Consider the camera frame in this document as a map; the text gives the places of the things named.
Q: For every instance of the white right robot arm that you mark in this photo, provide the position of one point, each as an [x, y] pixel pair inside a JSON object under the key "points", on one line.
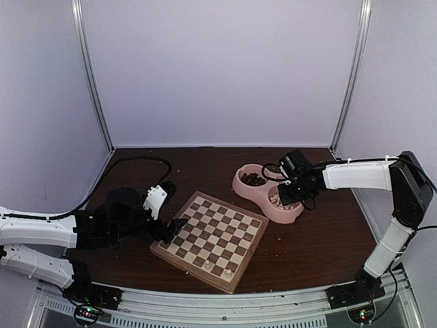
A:
{"points": [[400, 179]]}

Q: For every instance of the white bishop piece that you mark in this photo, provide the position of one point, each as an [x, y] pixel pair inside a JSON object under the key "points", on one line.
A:
{"points": [[208, 265]]}

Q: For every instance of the white rook piece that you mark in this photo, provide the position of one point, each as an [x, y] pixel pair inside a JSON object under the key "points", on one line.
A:
{"points": [[228, 272]]}

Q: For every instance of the front aluminium rail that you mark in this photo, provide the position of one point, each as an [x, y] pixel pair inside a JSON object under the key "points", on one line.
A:
{"points": [[297, 308]]}

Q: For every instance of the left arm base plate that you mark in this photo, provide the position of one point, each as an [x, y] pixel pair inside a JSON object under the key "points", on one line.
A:
{"points": [[101, 297]]}

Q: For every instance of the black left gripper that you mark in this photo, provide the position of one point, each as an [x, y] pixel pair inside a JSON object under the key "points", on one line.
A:
{"points": [[171, 231]]}

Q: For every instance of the white chess pieces pile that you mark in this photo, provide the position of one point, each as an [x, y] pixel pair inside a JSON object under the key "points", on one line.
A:
{"points": [[275, 200]]}

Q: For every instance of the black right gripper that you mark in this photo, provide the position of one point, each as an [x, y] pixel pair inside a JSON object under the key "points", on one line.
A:
{"points": [[285, 197]]}

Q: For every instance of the aluminium frame post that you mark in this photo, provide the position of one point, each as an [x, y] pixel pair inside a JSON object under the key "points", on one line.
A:
{"points": [[357, 59], [77, 11]]}

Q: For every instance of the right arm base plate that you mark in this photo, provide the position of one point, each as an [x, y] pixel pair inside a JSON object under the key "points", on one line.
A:
{"points": [[347, 295]]}

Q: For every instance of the right aluminium frame post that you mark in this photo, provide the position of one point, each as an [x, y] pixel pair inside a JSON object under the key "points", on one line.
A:
{"points": [[357, 59]]}

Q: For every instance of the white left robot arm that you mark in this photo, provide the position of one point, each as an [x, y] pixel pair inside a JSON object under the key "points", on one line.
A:
{"points": [[124, 214]]}

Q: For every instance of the dark chess pieces pile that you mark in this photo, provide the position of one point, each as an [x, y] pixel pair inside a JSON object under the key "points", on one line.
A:
{"points": [[253, 179]]}

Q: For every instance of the left aluminium frame post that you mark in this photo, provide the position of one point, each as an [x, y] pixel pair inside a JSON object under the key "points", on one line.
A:
{"points": [[77, 11]]}

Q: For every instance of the pink double bowl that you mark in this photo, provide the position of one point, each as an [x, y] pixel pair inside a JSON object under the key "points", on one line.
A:
{"points": [[260, 196]]}

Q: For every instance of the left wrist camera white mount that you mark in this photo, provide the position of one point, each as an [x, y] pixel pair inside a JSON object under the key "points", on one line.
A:
{"points": [[157, 196]]}

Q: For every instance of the wooden chess board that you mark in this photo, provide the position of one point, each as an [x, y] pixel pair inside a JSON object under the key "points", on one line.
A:
{"points": [[217, 231]]}

